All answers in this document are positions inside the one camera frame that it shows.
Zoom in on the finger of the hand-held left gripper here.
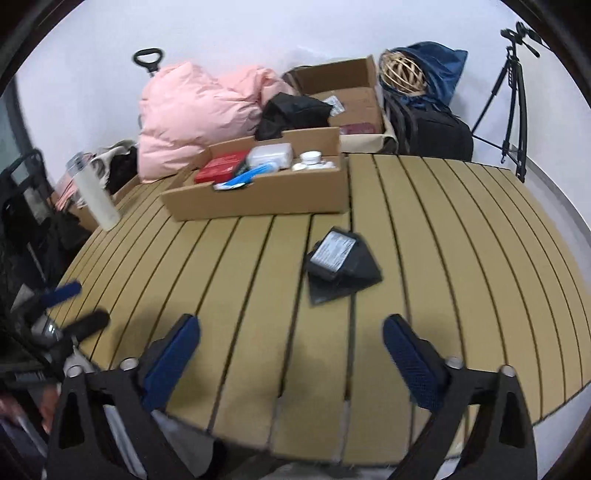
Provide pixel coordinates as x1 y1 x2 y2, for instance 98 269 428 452
44 282 84 308
62 310 112 344

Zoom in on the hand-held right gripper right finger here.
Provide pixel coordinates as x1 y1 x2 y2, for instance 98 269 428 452
382 314 539 480

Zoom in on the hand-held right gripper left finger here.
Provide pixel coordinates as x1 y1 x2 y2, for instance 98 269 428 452
44 314 201 480

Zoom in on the black packet with white label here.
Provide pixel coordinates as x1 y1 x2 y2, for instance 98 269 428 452
304 226 384 306

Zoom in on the shallow cardboard box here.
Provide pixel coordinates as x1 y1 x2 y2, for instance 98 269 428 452
159 127 350 222

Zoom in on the white and blue tube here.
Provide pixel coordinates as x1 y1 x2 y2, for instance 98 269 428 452
212 162 282 191

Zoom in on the black office chair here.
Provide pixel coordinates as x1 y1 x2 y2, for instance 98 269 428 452
0 150 93 296

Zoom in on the white bottle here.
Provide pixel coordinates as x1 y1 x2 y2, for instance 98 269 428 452
66 154 122 232

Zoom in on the red box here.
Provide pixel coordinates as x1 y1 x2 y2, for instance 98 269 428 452
194 150 252 184

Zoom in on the pink down jacket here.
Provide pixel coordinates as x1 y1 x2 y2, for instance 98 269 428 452
137 62 296 184

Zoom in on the black backpack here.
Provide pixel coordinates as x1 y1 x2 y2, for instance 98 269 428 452
384 95 475 162

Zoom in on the clear plastic box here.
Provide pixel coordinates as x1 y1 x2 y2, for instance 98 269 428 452
246 142 294 169

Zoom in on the tall open cardboard box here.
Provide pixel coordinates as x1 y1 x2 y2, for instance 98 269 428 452
281 55 398 155

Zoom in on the black cloth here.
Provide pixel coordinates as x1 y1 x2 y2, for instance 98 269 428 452
255 92 334 141

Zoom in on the wicker basket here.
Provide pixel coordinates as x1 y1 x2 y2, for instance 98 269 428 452
379 50 426 95

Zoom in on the blue bag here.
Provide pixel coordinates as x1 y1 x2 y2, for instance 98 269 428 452
392 41 468 112

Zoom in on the black tripod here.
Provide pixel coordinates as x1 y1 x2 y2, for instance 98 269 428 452
470 23 552 183

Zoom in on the black trolley handle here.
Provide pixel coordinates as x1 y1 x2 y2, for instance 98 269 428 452
133 48 164 77

